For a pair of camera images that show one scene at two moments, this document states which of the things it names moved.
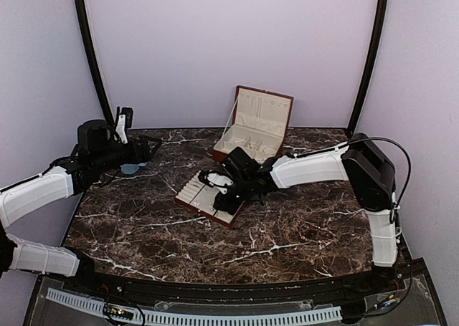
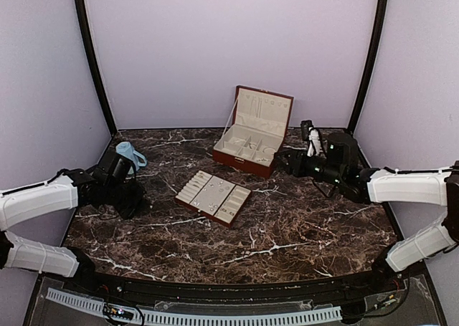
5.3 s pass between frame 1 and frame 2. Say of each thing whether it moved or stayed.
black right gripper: moved
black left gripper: moved
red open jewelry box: stayed
